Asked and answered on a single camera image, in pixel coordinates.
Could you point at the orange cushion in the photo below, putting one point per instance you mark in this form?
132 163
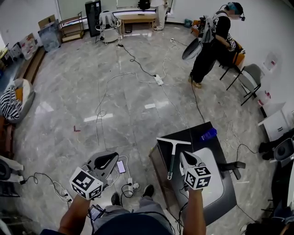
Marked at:
19 94

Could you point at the blue bottle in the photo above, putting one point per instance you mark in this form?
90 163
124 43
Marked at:
208 134

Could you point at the person's left shoe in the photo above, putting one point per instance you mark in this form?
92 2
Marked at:
115 198

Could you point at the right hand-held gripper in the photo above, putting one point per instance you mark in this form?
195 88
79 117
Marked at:
197 177

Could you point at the black white striped cloth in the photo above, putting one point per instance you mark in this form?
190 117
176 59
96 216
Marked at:
9 105

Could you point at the person's grey trousers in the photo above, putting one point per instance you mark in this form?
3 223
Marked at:
149 206

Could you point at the wooden bench table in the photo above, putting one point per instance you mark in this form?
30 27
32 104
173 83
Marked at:
137 19

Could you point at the wooden shelf rack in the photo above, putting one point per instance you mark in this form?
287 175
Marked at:
71 29

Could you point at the dark wooden vanity cabinet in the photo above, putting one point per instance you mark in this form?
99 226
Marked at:
160 174

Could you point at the white sink basin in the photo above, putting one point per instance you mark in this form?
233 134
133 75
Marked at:
214 190

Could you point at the green bag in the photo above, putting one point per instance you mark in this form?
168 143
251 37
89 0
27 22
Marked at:
188 23

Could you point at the person's right shoe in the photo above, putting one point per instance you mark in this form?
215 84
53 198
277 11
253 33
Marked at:
148 190

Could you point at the grey chair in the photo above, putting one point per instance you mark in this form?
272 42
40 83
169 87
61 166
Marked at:
251 78

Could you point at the smartphone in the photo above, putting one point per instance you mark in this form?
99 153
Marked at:
121 166

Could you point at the white power strip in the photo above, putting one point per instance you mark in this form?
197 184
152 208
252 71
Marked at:
158 80
130 186
66 196

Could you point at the orange sofa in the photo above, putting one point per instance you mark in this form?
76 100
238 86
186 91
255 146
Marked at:
240 57

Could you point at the person's right forearm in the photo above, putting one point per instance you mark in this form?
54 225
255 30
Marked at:
197 211

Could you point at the person's left forearm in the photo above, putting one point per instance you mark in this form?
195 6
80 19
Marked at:
73 214

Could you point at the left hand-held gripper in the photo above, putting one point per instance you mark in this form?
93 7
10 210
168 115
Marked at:
86 183

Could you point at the clear water jug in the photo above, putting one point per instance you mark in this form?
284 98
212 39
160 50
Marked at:
263 98

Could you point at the red floor tape piece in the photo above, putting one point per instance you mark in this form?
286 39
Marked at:
76 129

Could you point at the grey beanbag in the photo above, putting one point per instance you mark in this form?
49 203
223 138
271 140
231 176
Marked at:
28 96

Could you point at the plastic wrapped bundle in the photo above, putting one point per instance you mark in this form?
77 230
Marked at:
49 37

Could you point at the tall black cabinet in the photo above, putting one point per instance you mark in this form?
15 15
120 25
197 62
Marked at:
93 18

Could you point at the white machine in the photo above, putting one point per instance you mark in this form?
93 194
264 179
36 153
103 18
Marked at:
7 167

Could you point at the black backpack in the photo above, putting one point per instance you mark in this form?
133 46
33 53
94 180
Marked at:
144 4

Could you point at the white round chair with backpack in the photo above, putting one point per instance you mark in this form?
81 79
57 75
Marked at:
108 25

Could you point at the person's shoe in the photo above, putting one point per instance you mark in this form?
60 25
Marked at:
148 190
115 198

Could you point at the small black screen device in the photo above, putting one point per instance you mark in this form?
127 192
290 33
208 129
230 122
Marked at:
95 212

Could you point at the person's dark clothing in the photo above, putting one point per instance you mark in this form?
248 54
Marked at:
132 226

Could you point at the cardboard box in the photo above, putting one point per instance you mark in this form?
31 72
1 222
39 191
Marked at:
46 20

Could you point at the white low cabinet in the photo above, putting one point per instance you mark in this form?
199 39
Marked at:
275 121

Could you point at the wooden platform step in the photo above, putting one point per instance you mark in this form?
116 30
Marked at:
32 66

